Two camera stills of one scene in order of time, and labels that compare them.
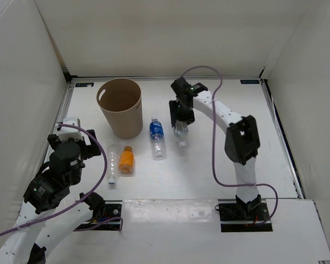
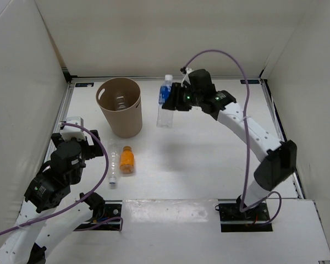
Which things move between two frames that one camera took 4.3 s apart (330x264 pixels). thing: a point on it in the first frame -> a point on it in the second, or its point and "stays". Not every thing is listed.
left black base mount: (105, 217) stays
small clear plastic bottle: (181, 130) -> (120, 104)
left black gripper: (92, 149) stays
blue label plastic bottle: (157, 136) -> (165, 116)
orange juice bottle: (126, 164) stays
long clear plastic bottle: (113, 146) stays
